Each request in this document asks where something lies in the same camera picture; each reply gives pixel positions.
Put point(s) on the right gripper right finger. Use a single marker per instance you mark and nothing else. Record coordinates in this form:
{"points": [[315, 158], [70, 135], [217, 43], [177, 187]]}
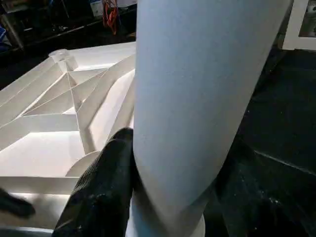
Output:
{"points": [[252, 207]]}

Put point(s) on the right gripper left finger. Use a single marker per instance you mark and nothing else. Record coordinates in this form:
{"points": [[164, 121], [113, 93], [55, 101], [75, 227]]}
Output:
{"points": [[101, 192]]}

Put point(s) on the white plastic table top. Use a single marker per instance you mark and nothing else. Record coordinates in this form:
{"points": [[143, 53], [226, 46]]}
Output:
{"points": [[49, 148]]}

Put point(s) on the white plastic table leg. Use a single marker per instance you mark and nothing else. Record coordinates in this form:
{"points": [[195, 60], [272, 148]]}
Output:
{"points": [[197, 98]]}

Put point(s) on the black work mat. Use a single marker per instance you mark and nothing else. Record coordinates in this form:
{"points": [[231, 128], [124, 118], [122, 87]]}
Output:
{"points": [[286, 98]]}

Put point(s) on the white glass-door cabinet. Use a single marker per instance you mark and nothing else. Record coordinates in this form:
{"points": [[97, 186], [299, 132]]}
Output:
{"points": [[301, 24]]}

